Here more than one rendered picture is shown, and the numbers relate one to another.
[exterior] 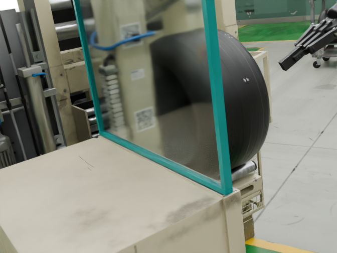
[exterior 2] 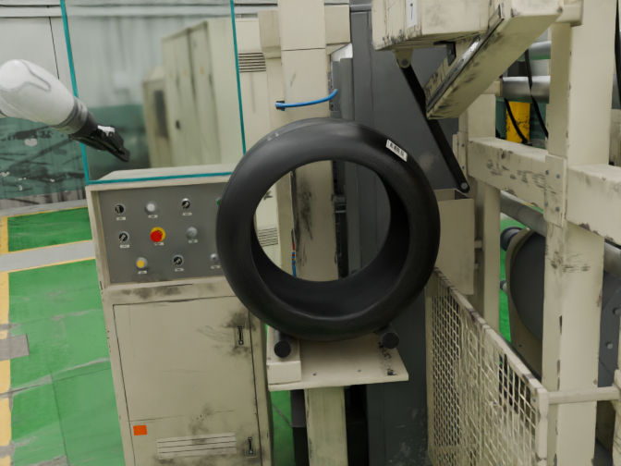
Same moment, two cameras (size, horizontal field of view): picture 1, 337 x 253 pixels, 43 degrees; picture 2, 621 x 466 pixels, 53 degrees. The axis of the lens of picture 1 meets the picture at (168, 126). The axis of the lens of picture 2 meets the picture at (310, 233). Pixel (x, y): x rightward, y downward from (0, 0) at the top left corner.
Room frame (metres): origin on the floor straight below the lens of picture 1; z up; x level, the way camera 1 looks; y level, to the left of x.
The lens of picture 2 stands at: (2.44, -1.59, 1.56)
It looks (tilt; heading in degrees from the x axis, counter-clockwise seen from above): 13 degrees down; 120
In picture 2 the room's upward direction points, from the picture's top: 4 degrees counter-clockwise
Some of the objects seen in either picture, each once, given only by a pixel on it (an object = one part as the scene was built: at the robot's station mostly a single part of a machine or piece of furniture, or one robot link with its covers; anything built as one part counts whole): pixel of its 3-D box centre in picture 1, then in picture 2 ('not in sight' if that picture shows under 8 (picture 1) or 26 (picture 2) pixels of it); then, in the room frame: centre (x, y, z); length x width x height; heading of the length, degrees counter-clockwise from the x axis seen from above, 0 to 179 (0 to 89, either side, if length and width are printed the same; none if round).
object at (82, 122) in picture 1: (104, 133); (442, 240); (1.85, 0.29, 1.05); 0.20 x 0.15 x 0.30; 122
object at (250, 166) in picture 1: (221, 179); (281, 324); (1.52, -0.18, 0.90); 0.35 x 0.05 x 0.05; 122
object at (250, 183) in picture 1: (221, 195); (283, 345); (1.52, -0.17, 0.84); 0.36 x 0.09 x 0.06; 122
